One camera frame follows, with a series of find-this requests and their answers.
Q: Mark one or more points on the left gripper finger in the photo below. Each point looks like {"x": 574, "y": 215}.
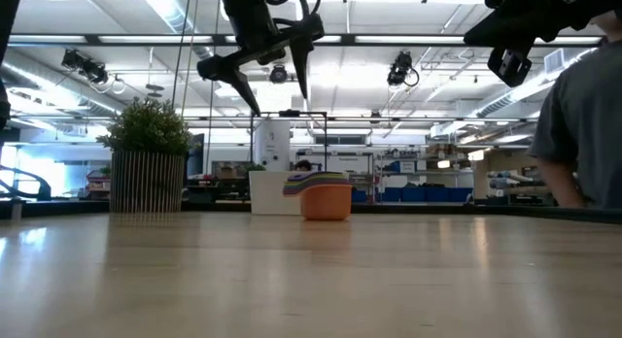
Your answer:
{"x": 228, "y": 73}
{"x": 302, "y": 61}

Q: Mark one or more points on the small purple measuring cup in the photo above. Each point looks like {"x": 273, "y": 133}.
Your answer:
{"x": 325, "y": 173}

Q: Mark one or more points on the blue plastic measuring cup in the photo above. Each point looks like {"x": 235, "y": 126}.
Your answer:
{"x": 325, "y": 176}

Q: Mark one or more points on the green plastic measuring cup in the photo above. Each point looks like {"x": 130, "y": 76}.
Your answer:
{"x": 325, "y": 178}

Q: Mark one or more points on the yellow plastic measuring cup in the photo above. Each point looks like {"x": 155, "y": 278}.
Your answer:
{"x": 325, "y": 180}

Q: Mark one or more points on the orange plastic measuring cup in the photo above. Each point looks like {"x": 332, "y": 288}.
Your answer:
{"x": 325, "y": 202}

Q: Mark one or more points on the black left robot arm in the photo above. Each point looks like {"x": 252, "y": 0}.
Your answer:
{"x": 7, "y": 46}

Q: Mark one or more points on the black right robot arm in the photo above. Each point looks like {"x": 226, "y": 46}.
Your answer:
{"x": 607, "y": 0}

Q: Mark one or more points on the white plastic basket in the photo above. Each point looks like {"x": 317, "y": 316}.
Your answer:
{"x": 272, "y": 192}

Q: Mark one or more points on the black ceiling spotlight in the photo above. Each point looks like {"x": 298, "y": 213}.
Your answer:
{"x": 85, "y": 66}
{"x": 399, "y": 68}
{"x": 278, "y": 75}

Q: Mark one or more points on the white cylindrical tank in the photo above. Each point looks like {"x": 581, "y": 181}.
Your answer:
{"x": 272, "y": 144}

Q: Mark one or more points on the black led light bar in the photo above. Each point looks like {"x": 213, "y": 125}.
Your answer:
{"x": 146, "y": 39}

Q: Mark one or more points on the person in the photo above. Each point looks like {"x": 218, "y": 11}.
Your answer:
{"x": 302, "y": 165}
{"x": 583, "y": 110}

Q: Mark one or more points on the green plant in striped pot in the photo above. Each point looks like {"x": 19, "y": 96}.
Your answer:
{"x": 146, "y": 182}

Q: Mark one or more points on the wooden workbench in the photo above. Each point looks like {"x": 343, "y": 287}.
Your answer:
{"x": 505, "y": 182}

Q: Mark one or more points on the black metal rack frame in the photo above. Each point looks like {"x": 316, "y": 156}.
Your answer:
{"x": 291, "y": 113}

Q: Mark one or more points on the black aluminium table frame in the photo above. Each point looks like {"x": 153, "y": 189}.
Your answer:
{"x": 218, "y": 207}

